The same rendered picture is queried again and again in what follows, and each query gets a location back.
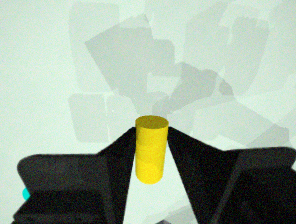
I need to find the cyan circle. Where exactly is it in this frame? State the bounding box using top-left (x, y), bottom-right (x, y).
top-left (22, 188), bottom-right (30, 200)

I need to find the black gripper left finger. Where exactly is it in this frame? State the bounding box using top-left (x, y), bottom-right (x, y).
top-left (17, 127), bottom-right (136, 224)

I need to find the yellow tall cylinder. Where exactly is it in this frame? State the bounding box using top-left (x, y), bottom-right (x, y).
top-left (135, 115), bottom-right (169, 185)

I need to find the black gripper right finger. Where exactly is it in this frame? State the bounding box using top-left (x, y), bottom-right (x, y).
top-left (167, 127), bottom-right (296, 224)

